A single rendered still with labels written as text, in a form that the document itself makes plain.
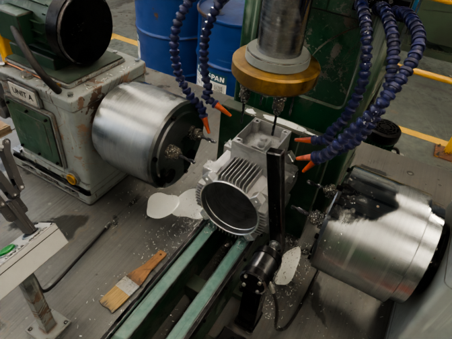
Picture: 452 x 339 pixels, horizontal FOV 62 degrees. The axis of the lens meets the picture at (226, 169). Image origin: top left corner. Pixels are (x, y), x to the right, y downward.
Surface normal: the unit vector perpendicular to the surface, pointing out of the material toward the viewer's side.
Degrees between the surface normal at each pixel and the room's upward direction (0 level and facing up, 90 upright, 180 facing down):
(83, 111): 90
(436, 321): 89
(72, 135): 89
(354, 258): 77
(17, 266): 58
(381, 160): 0
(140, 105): 21
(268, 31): 90
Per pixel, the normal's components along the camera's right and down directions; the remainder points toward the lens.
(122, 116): -0.25, -0.24
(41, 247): 0.78, -0.07
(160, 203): 0.08, -0.75
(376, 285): -0.51, 0.56
